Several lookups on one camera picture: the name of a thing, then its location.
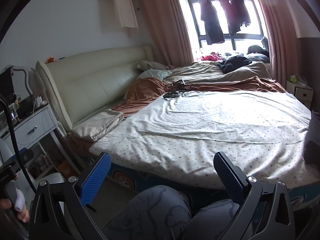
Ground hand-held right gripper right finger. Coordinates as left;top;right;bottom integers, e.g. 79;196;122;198
213;151;299;240

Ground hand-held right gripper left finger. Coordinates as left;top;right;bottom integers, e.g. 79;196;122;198
29;152;112;240

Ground beige zip jacket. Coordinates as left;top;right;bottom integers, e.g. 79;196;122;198
71;110;125;142

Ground dark folded clothes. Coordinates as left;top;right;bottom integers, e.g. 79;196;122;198
304;110;320;165

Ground person's left hand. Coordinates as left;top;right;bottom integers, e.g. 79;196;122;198
0;198;30;224

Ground orange box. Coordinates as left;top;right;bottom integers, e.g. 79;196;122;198
57;160;75;178

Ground bed with floral sheet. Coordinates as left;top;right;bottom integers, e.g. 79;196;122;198
66;90;313;213

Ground white bedside drawer table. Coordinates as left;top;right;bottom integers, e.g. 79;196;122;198
0;100;60;173

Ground cream padded headboard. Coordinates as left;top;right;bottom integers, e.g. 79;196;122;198
35;44;154;135

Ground brown blanket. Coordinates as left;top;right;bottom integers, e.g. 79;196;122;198
67;76;287;150

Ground black grey appliance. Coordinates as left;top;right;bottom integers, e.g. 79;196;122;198
0;65;32;105

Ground beige duvet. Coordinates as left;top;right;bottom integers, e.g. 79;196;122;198
164;61;272;83

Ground white nightstand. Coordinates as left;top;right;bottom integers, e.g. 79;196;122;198
285;79;314;109

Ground black crumpled garment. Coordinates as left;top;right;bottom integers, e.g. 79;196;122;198
216;56;253;74

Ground pale blue pillow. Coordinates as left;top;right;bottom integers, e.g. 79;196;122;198
137;69;173;80

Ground pink garment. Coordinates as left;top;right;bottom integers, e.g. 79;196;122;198
200;52;223;62

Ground grey plush toy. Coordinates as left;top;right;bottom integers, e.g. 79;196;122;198
136;60;167;71

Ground dark pillow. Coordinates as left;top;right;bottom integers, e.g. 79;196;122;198
246;36;270;62

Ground dark framed window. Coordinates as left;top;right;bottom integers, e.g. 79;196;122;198
186;0;265;55

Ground short dark hanging jacket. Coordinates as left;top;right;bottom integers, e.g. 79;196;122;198
235;0;252;33

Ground cream hanging cloth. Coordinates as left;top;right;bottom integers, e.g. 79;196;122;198
110;0;139;37

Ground thick black cable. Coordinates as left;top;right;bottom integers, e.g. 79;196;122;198
0;94;38;188

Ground black cable bundle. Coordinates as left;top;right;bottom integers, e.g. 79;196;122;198
162;91;182;100

